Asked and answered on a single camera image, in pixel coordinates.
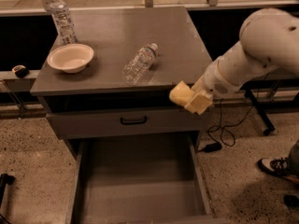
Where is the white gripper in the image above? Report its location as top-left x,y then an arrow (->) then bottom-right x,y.
184,56 -> 247,115

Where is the yellow sponge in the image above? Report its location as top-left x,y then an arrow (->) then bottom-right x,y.
169,81 -> 193,106

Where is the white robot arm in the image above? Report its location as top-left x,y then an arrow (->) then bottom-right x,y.
184,8 -> 299,114

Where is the grey drawer cabinet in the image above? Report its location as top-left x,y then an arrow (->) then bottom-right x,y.
31,7 -> 211,155

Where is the open grey middle drawer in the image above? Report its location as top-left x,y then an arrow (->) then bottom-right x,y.
65,133 -> 228,224

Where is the grey upper drawer front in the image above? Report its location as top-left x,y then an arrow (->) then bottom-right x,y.
46,106 -> 210,139

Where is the black power adapter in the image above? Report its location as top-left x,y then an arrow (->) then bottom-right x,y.
200,142 -> 222,153

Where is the lying clear water bottle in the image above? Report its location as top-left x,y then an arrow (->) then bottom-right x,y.
121,43 -> 158,85

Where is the black stand leg with caster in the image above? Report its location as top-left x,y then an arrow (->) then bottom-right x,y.
245,88 -> 275,136

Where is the white black sneaker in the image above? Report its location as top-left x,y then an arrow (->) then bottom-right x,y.
257,158 -> 299,184

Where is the white paper bowl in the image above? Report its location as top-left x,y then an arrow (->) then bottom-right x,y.
47,44 -> 94,74

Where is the black shoe tip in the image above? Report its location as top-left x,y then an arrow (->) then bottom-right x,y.
284,195 -> 299,208

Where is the upright clear water bottle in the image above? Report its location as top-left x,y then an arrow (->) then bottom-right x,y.
49,0 -> 78,45

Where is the black tape measure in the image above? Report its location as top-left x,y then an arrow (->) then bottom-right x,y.
12,64 -> 29,78

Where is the black object at left edge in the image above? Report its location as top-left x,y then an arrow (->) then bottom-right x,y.
0,173 -> 16,224

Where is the black power cable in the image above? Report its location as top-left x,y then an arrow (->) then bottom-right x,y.
206,72 -> 272,147

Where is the black drawer handle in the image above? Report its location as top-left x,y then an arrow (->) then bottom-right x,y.
120,116 -> 148,125

